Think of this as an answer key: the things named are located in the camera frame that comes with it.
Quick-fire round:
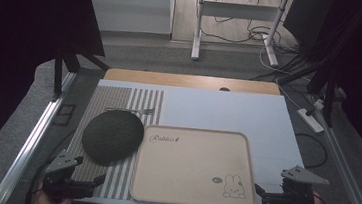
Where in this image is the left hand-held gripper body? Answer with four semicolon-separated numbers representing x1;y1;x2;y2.
40;147;99;204

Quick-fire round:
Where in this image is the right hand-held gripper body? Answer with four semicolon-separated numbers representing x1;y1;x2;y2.
273;163;332;204

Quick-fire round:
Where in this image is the person's left hand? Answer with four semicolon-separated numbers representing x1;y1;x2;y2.
30;187;76;204

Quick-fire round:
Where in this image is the dark round woven coaster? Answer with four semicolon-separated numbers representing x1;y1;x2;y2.
79;106;147;168

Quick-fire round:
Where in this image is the grey striped placemat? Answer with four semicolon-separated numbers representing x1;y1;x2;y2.
62;82;165;204

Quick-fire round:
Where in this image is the white power strip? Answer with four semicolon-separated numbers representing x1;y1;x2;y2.
295;106;327;135

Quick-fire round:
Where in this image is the silver metal fork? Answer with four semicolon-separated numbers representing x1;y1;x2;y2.
104;103;156;117

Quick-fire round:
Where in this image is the beige tray with rabbit print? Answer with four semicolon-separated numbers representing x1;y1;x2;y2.
128;122;264;204

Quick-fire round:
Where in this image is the white plug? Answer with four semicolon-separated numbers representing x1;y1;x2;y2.
313;98;326;112

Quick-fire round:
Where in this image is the black metal stand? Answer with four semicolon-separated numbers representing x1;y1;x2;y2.
50;47;112;105
302;65;341;129

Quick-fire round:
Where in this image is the white board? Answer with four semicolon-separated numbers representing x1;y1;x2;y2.
57;74;312;204

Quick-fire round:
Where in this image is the white panel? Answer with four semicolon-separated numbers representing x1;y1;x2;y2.
81;0;177;39

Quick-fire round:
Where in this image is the aluminium rail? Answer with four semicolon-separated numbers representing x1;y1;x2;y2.
0;64;78;204
299;93;362;204

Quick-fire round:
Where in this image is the black cable loop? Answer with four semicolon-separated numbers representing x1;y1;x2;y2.
292;131;330;171

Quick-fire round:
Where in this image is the tangle of floor cables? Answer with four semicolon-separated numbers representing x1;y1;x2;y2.
199;13;303;57

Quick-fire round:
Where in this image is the white metal stand frame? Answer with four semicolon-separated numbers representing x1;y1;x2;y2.
190;0;290;71

